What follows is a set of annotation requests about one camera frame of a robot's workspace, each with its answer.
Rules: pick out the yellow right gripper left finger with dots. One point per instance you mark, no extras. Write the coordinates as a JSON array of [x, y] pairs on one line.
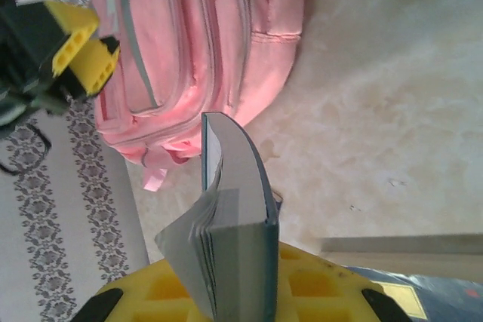
[[151, 295]]

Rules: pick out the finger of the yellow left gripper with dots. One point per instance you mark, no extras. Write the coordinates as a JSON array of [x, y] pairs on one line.
[[79, 24], [100, 65]]

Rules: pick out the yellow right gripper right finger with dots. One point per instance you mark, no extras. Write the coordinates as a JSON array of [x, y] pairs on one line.
[[320, 295]]

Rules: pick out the pink school backpack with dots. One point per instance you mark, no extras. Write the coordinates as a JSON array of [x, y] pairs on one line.
[[188, 35]]

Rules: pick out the dark blue yellow-label notebook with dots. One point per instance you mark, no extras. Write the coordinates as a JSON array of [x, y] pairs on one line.
[[445, 295]]

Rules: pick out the grey teal book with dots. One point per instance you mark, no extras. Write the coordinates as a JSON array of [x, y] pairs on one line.
[[241, 194]]

